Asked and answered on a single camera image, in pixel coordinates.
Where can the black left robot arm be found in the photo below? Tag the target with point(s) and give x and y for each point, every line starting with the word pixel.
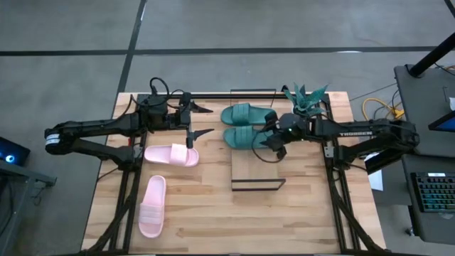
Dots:
pixel 96 126

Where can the black aluminium table frame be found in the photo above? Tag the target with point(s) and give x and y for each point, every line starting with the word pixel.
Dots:
pixel 220 96

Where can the green succulent in white pot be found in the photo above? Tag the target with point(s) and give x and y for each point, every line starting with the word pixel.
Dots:
pixel 306 96

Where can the grey metal cart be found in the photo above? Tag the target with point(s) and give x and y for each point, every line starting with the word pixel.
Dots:
pixel 21 177

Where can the backlit computer keyboard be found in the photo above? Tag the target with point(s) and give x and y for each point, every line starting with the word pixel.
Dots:
pixel 435 193

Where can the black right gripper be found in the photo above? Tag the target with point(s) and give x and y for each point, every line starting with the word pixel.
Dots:
pixel 288 128

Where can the black pole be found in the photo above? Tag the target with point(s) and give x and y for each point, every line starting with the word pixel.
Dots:
pixel 430 57

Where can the pink rubber slide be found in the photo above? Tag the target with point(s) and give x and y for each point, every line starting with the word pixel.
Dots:
pixel 153 208
pixel 170 155

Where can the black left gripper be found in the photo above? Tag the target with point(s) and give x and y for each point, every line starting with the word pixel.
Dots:
pixel 179 119

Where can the white paper sheet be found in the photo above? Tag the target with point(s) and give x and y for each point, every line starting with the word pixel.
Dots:
pixel 376 181

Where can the wooden shelf with black frame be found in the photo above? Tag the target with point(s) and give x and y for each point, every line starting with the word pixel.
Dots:
pixel 254 167

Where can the grey side desk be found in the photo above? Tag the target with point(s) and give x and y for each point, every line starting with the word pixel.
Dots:
pixel 423 96

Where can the blue lit screen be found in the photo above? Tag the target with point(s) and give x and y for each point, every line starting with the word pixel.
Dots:
pixel 446 123

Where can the black computer with blue light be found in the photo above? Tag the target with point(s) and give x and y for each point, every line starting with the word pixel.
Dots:
pixel 12 153

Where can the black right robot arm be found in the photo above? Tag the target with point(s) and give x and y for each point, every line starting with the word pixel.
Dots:
pixel 355 128

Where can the green rubber slide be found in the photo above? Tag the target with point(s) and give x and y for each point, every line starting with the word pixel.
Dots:
pixel 243 114
pixel 241 137

